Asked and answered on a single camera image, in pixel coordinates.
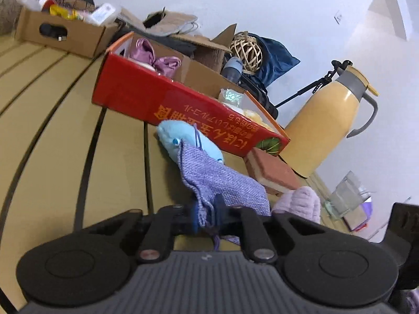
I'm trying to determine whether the light blue plush toy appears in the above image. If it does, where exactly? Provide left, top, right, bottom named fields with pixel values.
left=157, top=120, right=224, bottom=163

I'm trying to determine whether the clear plastic container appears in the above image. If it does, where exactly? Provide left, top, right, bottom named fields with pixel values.
left=324, top=171, right=371, bottom=219

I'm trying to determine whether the lilac fluffy towel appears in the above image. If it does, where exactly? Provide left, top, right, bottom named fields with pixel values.
left=271, top=186, right=321, bottom=224

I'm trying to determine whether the large open cardboard box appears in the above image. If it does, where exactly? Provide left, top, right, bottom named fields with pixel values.
left=171, top=24, right=236, bottom=73

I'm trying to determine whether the yellow thermos jug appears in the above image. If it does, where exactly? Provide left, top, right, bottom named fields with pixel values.
left=279, top=65, right=378, bottom=179

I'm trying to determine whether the purple knitted pouch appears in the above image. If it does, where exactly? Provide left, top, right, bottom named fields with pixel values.
left=178, top=140, right=271, bottom=250

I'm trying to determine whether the red orange cardboard tray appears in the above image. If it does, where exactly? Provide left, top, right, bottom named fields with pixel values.
left=92, top=32, right=290, bottom=157

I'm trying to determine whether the pink satin bow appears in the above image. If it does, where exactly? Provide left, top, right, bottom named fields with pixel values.
left=129, top=38, right=182, bottom=78

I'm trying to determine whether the small brown cardboard box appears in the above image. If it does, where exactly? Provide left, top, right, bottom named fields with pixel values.
left=15, top=8, right=119, bottom=58

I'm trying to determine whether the red scouring sponge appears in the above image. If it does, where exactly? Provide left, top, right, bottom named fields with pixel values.
left=244, top=148, right=301, bottom=196

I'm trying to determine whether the white yellow plush dog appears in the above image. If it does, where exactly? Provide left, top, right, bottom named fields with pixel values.
left=241, top=109, right=273, bottom=131

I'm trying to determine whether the blue water bottle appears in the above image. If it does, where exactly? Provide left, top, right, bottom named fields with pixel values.
left=221, top=57, right=243, bottom=84

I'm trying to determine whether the woven rattan ball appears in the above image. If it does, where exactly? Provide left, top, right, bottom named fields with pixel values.
left=229, top=31, right=263, bottom=75

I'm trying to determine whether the dark blue jacket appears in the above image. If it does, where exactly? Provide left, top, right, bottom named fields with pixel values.
left=251, top=33, right=300, bottom=89

